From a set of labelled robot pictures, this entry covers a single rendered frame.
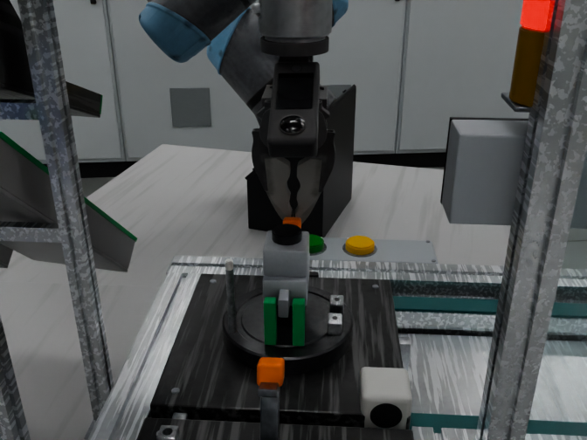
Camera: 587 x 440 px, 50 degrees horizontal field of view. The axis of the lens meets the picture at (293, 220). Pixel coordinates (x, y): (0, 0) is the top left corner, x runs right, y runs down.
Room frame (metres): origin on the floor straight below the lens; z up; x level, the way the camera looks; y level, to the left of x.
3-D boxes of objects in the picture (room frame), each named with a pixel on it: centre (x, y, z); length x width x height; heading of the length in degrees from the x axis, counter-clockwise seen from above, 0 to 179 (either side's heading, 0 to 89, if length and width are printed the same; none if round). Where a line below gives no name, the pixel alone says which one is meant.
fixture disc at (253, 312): (0.56, 0.01, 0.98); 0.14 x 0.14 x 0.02
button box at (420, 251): (0.77, -0.09, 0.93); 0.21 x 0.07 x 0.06; 86
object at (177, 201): (1.07, -0.01, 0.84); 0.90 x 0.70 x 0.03; 75
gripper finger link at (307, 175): (0.67, -0.02, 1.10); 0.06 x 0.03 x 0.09; 177
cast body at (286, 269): (0.55, 0.01, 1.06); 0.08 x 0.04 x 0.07; 176
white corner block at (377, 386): (0.45, -0.09, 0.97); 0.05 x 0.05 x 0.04; 86
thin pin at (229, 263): (0.53, 0.06, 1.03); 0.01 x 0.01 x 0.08
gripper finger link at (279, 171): (0.67, 0.01, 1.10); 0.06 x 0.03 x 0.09; 177
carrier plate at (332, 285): (0.56, 0.01, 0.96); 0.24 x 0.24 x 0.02; 86
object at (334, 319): (0.54, -0.04, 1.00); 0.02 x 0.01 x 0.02; 176
